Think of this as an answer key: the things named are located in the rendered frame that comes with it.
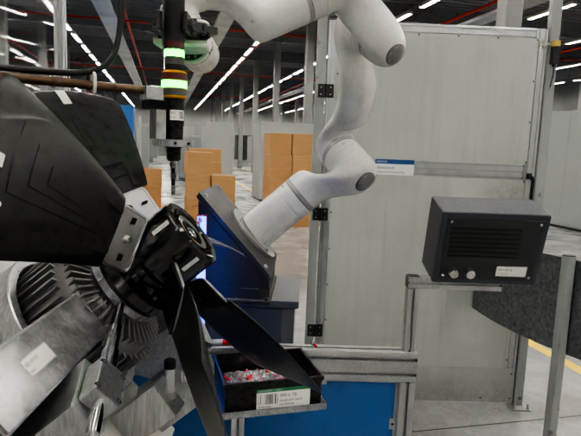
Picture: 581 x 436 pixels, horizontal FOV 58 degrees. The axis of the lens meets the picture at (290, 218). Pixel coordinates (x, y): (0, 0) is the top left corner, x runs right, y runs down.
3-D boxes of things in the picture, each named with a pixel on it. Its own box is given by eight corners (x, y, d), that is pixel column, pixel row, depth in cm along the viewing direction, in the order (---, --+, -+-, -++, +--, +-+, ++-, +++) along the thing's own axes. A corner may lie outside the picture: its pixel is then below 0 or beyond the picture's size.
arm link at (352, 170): (298, 193, 169) (356, 144, 167) (327, 231, 158) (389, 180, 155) (280, 174, 160) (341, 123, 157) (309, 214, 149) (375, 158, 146)
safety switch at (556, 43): (539, 86, 264) (543, 38, 261) (534, 87, 268) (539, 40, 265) (556, 87, 264) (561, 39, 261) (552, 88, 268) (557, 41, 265)
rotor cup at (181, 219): (92, 270, 76) (162, 214, 75) (104, 231, 89) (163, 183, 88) (161, 332, 82) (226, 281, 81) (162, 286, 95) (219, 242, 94)
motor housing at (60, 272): (79, 424, 76) (149, 370, 76) (-30, 303, 74) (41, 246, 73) (125, 360, 99) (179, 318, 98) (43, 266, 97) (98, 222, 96)
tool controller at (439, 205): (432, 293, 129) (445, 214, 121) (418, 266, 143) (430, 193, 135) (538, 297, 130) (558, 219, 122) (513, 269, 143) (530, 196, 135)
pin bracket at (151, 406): (109, 419, 83) (152, 385, 83) (122, 406, 89) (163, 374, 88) (131, 449, 83) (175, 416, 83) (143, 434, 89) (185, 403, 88)
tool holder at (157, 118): (150, 145, 86) (150, 84, 85) (135, 144, 92) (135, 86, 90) (201, 147, 91) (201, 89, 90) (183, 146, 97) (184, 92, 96)
